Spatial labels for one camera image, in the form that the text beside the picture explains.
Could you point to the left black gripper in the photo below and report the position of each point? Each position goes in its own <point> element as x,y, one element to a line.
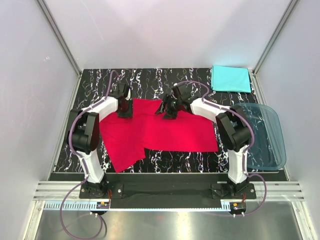
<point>129,114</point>

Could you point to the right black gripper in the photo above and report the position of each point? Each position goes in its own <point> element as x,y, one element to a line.
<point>166,100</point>

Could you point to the red t shirt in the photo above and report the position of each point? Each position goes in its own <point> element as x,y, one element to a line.
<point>126,139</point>

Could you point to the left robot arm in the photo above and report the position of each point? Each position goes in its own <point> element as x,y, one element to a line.
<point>83,136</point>

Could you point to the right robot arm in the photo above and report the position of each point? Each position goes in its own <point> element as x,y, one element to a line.
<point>234,129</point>

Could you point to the folded cyan t shirt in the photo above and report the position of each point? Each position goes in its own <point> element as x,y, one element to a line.
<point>230,79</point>

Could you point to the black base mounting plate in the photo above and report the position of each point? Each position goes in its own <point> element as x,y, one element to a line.
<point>167,191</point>

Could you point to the clear blue plastic bin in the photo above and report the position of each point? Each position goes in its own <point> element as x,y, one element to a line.
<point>268,152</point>

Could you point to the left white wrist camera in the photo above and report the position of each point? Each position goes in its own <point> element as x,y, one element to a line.
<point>129,97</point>

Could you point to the left aluminium frame post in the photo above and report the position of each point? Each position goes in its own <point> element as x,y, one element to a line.
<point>58,35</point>

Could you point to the aluminium frame post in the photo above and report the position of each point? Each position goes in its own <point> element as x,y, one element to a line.
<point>58,35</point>
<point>276,33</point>

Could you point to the right aluminium frame post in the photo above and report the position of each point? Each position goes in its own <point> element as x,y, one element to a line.
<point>276,33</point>

